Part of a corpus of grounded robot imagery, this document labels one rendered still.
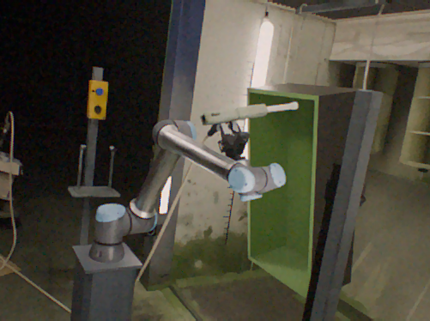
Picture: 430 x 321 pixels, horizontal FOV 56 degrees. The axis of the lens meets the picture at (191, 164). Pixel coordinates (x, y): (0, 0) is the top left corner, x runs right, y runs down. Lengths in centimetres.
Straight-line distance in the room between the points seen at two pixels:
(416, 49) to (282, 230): 157
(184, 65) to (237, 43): 47
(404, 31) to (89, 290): 270
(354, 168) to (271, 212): 186
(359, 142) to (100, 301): 158
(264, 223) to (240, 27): 145
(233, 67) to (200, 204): 109
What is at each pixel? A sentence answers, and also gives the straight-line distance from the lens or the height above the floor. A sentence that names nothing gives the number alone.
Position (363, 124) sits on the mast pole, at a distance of 115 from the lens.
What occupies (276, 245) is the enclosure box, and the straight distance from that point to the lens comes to 312.
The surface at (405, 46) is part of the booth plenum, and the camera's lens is 335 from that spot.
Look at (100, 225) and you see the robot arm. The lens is 218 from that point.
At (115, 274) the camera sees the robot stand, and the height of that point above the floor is 60.
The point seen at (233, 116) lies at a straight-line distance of 170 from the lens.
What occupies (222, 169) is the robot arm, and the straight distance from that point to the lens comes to 155.
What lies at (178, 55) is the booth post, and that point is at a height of 180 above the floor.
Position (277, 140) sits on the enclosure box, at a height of 132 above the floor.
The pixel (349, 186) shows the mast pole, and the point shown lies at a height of 139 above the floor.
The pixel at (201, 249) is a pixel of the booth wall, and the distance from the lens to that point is 338.
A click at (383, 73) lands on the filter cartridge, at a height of 190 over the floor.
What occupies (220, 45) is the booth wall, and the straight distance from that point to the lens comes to 311.
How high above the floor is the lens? 159
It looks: 11 degrees down
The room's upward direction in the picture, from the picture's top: 8 degrees clockwise
